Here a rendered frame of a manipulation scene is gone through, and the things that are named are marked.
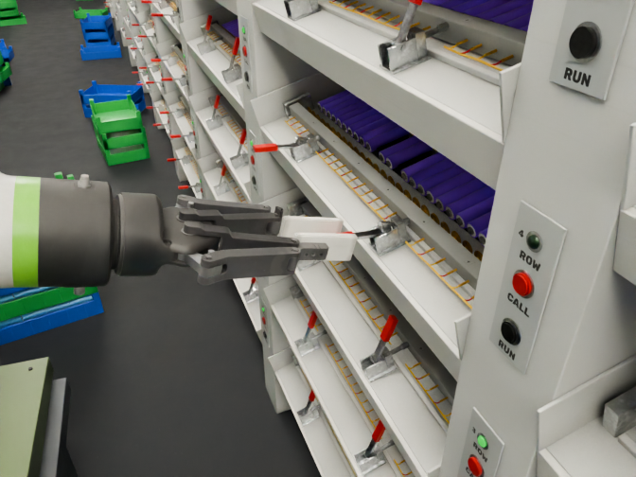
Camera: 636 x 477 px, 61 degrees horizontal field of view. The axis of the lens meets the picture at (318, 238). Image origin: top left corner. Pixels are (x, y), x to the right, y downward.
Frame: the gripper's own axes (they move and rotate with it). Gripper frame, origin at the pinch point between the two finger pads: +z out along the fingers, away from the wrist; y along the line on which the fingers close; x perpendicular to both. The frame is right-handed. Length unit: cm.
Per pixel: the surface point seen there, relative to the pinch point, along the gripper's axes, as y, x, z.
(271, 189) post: -42.6, -13.7, 11.5
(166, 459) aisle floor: -40, -82, -1
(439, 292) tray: 9.9, -0.3, 9.4
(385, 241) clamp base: 0.9, 0.3, 7.9
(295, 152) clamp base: -25.7, 0.1, 7.0
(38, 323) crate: -97, -85, -29
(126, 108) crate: -243, -62, 7
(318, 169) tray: -21.1, -0.5, 9.0
